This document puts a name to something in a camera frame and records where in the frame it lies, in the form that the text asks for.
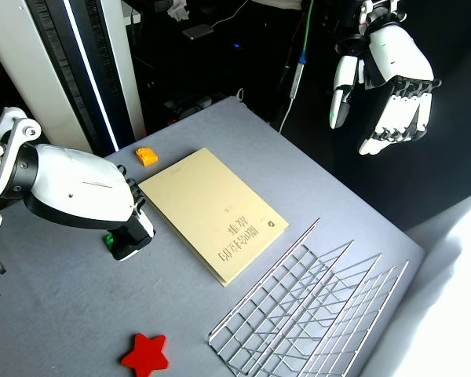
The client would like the crumpled white paper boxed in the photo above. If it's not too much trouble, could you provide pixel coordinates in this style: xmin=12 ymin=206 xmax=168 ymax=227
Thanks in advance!
xmin=167 ymin=0 xmax=191 ymax=21

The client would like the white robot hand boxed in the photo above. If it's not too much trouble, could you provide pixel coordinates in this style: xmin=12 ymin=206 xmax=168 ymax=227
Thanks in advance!
xmin=23 ymin=143 xmax=157 ymax=262
xmin=328 ymin=15 xmax=444 ymax=156

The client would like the silver wire book rack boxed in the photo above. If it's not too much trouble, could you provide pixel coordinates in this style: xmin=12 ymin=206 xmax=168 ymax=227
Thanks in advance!
xmin=207 ymin=218 xmax=411 ymax=377

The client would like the beige paperback book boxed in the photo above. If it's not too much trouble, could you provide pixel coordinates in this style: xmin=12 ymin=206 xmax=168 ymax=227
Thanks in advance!
xmin=137 ymin=147 xmax=290 ymax=288

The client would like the white adapter cable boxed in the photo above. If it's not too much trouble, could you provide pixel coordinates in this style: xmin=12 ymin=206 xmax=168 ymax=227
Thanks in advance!
xmin=278 ymin=50 xmax=308 ymax=134

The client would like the grey flat device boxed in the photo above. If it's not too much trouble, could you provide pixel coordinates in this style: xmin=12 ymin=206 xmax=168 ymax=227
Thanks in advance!
xmin=181 ymin=24 xmax=215 ymax=40

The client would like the red star block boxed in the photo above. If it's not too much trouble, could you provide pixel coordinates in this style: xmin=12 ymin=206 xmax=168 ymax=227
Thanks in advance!
xmin=120 ymin=332 xmax=170 ymax=377

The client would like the white curtain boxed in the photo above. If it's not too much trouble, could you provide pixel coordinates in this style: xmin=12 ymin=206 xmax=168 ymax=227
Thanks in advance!
xmin=360 ymin=188 xmax=471 ymax=377

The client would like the orange toy block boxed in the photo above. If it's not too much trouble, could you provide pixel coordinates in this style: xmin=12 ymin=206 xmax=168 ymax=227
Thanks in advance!
xmin=135 ymin=146 xmax=159 ymax=168

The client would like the thin white cable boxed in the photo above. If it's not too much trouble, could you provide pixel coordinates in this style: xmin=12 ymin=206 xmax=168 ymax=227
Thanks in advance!
xmin=210 ymin=0 xmax=252 ymax=28

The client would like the black power strip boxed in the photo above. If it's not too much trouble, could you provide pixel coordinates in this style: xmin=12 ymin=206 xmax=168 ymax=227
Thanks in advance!
xmin=163 ymin=93 xmax=213 ymax=119

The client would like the white black robot column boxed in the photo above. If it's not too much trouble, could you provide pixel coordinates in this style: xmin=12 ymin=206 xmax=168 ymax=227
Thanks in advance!
xmin=0 ymin=0 xmax=146 ymax=164

